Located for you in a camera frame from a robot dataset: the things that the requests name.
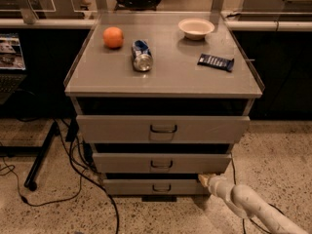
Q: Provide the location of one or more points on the grey middle drawer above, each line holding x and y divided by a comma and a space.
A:
139, 163

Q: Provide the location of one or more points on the orange fruit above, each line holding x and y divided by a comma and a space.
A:
113, 37

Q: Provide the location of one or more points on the grey drawer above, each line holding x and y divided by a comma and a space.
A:
135, 187
162, 129
139, 163

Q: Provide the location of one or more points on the dark blue snack bar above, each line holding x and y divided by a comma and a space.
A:
216, 62

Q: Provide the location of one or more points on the black table leg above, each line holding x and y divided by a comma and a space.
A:
30, 150

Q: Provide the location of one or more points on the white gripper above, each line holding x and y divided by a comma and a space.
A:
215, 184

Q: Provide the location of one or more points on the laptop on left desk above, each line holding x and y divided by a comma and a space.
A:
12, 66

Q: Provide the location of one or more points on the white paper bowl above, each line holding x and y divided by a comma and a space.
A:
196, 29

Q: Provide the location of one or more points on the grey top drawer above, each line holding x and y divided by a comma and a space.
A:
162, 129

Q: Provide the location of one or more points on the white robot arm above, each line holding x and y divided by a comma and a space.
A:
244, 202

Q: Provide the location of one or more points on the crushed blue soda can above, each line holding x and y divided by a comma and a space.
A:
142, 58

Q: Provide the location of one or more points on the grey bottom drawer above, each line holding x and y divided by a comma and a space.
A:
135, 187

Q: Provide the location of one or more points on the grey drawer cabinet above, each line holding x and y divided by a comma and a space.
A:
103, 81

